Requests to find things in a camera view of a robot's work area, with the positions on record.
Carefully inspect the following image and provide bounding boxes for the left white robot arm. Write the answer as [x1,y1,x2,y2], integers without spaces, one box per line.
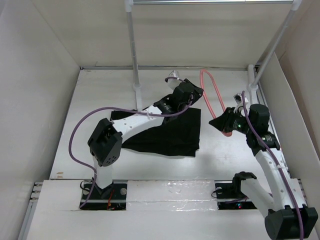
[87,76,204,199]

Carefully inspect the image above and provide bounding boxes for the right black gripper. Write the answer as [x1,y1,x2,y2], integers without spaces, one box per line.
[208,106,254,135]

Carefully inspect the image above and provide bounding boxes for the aluminium frame rail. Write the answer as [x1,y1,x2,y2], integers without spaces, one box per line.
[80,65,248,71]

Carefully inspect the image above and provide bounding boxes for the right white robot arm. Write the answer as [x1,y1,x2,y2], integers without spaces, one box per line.
[209,104,318,240]

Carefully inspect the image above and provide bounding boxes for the pink clothes hanger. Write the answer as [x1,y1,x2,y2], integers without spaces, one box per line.
[199,69,233,138]

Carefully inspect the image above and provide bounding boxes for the metal clothes rack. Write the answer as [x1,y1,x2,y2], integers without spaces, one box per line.
[124,0,302,111]

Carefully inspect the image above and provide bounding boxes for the white foam block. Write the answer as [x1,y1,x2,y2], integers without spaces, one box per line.
[126,180,218,212]

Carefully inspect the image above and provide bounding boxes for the black trousers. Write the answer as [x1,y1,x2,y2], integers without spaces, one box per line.
[122,107,201,157]

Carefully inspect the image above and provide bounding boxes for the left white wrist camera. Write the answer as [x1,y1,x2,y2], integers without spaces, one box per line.
[167,70,181,89]

